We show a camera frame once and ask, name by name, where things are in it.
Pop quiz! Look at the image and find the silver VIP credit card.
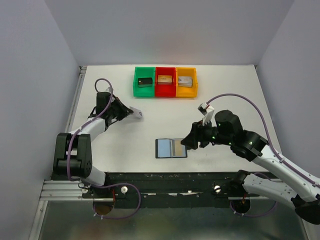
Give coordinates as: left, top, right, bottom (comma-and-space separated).
129, 106, 144, 119

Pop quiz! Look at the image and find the aluminium frame rail left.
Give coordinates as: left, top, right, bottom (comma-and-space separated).
29, 65, 87, 240

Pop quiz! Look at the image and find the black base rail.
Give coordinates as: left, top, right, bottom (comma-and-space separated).
83, 172, 250, 209

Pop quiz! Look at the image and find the red plastic bin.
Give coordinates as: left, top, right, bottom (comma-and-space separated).
154, 66, 177, 98

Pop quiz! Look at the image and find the green plastic bin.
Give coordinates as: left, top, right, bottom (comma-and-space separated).
132, 66, 156, 98

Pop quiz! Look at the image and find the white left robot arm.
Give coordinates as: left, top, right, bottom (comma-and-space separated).
53, 92, 135, 198

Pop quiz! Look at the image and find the black credit card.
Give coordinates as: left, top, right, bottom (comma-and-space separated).
137, 77, 153, 88

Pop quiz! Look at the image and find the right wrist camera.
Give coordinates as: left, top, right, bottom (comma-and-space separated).
197, 102, 215, 126

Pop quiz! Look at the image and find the gold card in holder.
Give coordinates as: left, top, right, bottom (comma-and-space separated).
170, 139, 187, 158

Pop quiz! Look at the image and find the yellow plastic bin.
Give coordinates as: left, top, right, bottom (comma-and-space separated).
176, 67, 198, 99

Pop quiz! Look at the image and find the gold credit card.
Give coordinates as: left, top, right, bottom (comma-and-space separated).
157, 75, 173, 85

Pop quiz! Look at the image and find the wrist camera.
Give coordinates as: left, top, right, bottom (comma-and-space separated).
105, 86, 114, 94
197, 102, 215, 126

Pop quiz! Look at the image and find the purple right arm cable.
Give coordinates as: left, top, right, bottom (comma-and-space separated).
207, 93, 320, 218

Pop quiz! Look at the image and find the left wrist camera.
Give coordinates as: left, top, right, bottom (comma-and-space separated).
105, 86, 114, 94

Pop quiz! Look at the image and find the black leather card holder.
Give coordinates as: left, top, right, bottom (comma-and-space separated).
155, 138, 188, 159

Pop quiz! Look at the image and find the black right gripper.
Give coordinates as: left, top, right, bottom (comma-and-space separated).
180, 116, 233, 150

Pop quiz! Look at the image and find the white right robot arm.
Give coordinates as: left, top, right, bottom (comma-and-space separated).
181, 110, 320, 225

